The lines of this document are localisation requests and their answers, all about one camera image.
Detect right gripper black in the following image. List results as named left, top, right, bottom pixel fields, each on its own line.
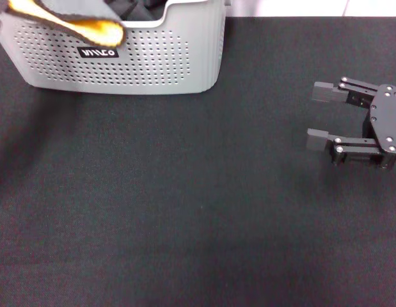
left=305, top=76, right=396, bottom=170

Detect grey yellow towel black trim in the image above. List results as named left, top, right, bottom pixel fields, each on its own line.
left=7, top=0, right=127, bottom=48

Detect black tablecloth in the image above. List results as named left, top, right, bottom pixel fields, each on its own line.
left=0, top=15, right=396, bottom=307

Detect grey perforated plastic storage box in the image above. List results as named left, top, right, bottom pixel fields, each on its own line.
left=0, top=0, right=226, bottom=95

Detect black cloth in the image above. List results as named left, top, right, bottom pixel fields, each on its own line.
left=104, top=0, right=169, bottom=22

